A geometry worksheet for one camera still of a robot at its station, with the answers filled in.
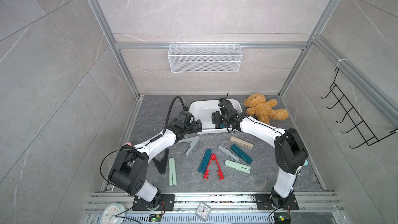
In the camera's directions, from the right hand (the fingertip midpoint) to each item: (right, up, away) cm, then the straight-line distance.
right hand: (218, 116), depth 93 cm
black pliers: (0, -7, +7) cm, 10 cm away
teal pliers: (-8, -25, -8) cm, 28 cm away
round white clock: (-50, -43, -25) cm, 70 cm away
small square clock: (-9, -43, -23) cm, 49 cm away
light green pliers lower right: (+10, -27, -11) cm, 31 cm away
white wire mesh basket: (-8, +38, +8) cm, 40 cm away
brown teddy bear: (+29, +6, +11) cm, 31 cm away
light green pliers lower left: (-26, -30, -11) cm, 41 cm away
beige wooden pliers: (+15, -16, -2) cm, 22 cm away
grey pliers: (+8, -23, -8) cm, 25 cm away
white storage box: (-10, +3, +18) cm, 21 cm away
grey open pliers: (-15, -15, 0) cm, 21 cm away
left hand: (-12, -4, -4) cm, 13 cm away
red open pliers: (0, -30, -10) cm, 32 cm away
